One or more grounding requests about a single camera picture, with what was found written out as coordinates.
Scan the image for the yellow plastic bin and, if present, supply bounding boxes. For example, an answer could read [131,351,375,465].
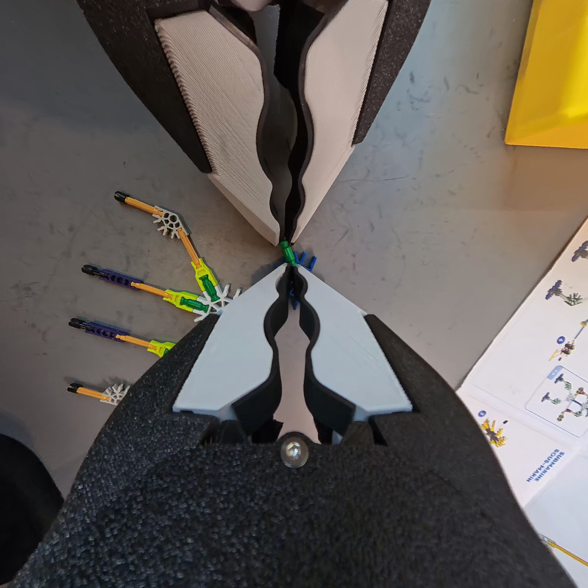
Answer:
[504,0,588,150]

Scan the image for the multicoloured construction toy model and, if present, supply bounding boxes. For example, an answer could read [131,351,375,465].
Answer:
[67,190,243,406]

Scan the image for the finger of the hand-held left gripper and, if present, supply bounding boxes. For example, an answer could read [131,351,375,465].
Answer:
[276,0,390,245]
[154,8,289,245]

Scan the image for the grey desk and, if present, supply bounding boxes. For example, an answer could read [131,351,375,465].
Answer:
[0,0,588,588]

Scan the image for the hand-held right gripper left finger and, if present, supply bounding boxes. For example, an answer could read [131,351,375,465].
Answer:
[172,264,295,439]

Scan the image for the white instruction sheet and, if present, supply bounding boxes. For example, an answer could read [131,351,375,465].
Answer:
[454,217,588,588]

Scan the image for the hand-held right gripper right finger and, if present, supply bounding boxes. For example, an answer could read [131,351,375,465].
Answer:
[292,266,414,445]

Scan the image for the blue snowflake connector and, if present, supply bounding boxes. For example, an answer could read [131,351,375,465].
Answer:
[273,250,319,309]

